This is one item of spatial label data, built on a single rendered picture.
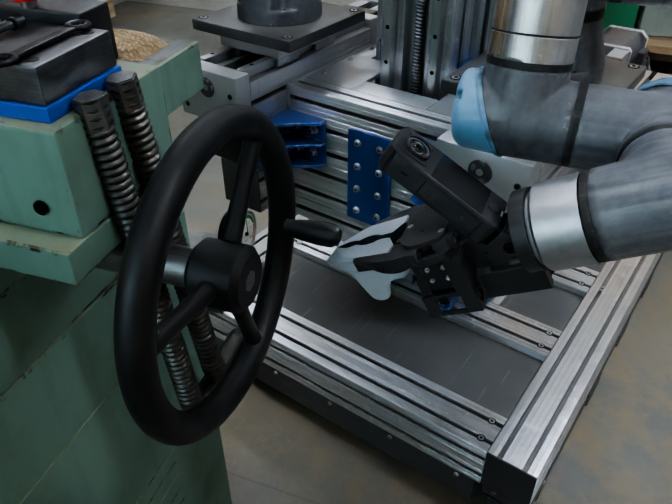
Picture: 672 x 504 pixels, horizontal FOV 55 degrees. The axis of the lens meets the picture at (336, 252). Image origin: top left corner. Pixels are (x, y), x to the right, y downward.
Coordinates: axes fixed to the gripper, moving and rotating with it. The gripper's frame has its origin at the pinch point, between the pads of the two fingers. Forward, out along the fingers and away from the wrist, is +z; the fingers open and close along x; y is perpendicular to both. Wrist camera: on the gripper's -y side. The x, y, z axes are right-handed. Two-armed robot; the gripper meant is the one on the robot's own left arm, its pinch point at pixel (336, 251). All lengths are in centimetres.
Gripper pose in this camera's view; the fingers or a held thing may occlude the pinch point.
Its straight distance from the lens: 64.4
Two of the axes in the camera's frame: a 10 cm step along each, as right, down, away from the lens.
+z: -8.0, 1.8, 5.7
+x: 3.8, -5.9, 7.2
